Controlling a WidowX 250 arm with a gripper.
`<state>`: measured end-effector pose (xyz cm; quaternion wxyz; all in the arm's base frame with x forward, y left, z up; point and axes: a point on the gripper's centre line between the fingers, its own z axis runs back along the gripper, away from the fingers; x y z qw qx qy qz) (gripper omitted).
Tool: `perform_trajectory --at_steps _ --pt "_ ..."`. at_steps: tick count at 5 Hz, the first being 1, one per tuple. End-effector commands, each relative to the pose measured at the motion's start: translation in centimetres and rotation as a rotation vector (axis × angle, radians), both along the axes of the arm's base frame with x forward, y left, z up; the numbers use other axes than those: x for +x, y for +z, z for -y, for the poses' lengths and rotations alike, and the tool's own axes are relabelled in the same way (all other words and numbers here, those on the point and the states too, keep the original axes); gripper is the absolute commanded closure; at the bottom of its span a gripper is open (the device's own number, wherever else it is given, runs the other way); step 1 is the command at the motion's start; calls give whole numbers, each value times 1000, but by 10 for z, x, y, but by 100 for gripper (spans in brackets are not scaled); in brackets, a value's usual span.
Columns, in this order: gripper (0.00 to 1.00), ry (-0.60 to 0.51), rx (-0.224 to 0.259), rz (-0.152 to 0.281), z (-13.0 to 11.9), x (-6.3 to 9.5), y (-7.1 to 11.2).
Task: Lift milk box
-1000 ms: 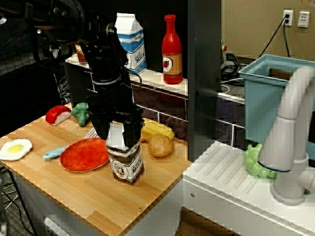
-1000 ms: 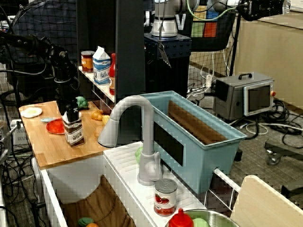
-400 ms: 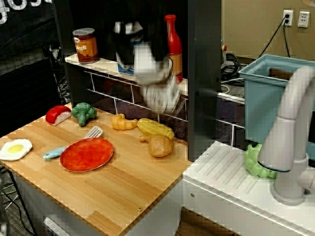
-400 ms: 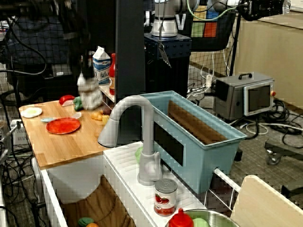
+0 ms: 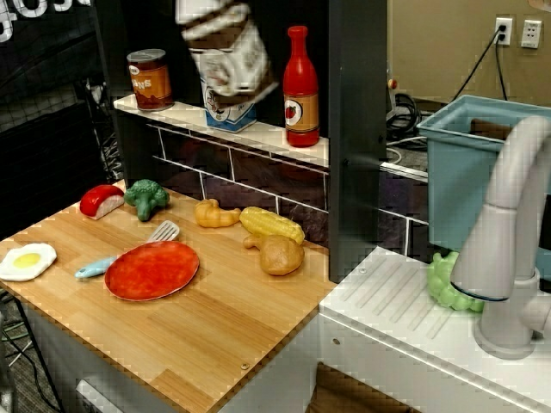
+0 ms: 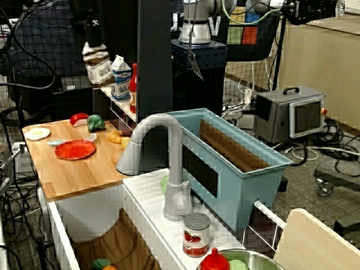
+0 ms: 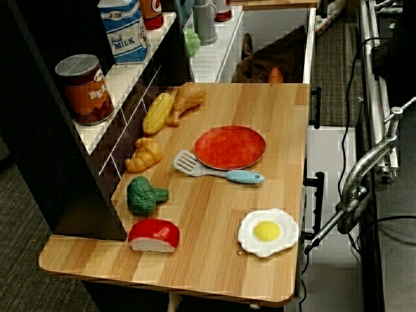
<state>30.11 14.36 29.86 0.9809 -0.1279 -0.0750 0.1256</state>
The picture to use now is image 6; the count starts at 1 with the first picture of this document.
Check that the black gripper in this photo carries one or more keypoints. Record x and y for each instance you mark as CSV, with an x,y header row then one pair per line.
x,y
92,22

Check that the brown chocolate milk carton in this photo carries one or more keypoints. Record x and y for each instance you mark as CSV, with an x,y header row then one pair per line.
x,y
98,69

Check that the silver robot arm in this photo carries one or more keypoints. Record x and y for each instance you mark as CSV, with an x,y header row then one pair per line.
x,y
197,28

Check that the blue milk carton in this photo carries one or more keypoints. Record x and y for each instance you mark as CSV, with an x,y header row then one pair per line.
x,y
121,81

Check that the white electrical box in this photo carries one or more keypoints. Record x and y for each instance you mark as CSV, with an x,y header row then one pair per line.
x,y
24,160

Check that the grey control box with screen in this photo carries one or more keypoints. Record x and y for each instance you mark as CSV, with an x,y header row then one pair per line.
x,y
275,115

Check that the black tall cabinet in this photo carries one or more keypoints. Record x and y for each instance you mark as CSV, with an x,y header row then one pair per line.
x,y
154,56

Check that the tall red sauce bottle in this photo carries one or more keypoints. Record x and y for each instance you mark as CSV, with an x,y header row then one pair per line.
x,y
133,90

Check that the red and white toy slice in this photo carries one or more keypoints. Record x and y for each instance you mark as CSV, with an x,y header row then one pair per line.
x,y
78,119

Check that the green toy broccoli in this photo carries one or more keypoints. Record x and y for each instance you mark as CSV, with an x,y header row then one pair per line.
x,y
95,122

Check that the white ridged toy piece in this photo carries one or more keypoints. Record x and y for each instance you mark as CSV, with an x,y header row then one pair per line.
x,y
91,137

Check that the hanging metal spatula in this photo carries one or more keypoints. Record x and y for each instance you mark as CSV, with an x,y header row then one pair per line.
x,y
195,63

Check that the toy fried egg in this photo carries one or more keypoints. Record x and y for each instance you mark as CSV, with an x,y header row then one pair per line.
x,y
36,133

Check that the small light blue spoon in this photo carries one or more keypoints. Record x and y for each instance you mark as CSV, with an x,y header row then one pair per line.
x,y
54,143

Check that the red plate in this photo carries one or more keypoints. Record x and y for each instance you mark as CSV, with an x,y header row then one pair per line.
x,y
74,150

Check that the tan toy potato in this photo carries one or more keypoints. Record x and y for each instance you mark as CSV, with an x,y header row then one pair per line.
x,y
115,159

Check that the wooden countertop board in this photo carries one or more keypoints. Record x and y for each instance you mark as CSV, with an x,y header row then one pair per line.
x,y
62,174

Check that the grey toy faucet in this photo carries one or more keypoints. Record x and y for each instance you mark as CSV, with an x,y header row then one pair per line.
x,y
174,157

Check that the coloured squares banner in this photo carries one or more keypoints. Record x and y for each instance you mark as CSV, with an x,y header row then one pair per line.
x,y
250,35

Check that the green toy behind faucet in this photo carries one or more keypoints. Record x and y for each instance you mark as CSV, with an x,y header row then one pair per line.
x,y
164,184

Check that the white power strip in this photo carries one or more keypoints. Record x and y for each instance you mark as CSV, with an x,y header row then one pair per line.
x,y
247,95

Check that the white toy kitchen sink unit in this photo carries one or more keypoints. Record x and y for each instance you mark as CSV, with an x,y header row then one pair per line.
x,y
146,202

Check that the brown cardboard insert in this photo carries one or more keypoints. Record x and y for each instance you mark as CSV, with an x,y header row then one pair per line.
x,y
233,149

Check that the light blue plastic bin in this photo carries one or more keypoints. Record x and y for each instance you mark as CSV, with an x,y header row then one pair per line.
x,y
239,191

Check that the tomato soup can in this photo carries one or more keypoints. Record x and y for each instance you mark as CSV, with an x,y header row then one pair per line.
x,y
197,236

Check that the dark green toy vegetable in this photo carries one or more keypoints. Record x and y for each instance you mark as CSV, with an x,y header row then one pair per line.
x,y
101,263

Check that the orange toy fruit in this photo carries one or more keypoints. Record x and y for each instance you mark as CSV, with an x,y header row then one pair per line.
x,y
109,267

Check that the red bottle cap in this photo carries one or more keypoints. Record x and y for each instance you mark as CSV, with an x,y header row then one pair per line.
x,y
215,261

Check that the light green toy ball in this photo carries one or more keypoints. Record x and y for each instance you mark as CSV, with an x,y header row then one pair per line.
x,y
237,265

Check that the metal bowl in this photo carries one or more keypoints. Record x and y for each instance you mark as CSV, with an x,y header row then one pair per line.
x,y
258,260

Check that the black wheeled cart base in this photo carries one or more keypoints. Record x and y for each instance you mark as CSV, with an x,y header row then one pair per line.
x,y
337,180

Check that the light wooden board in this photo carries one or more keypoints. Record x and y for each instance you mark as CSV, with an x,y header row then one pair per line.
x,y
315,244

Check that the white wall shelf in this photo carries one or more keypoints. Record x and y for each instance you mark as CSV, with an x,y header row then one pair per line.
x,y
119,105

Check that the blue and black pedestal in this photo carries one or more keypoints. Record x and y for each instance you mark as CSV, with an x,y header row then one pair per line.
x,y
208,59

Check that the black camera device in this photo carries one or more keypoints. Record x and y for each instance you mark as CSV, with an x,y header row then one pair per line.
x,y
306,9

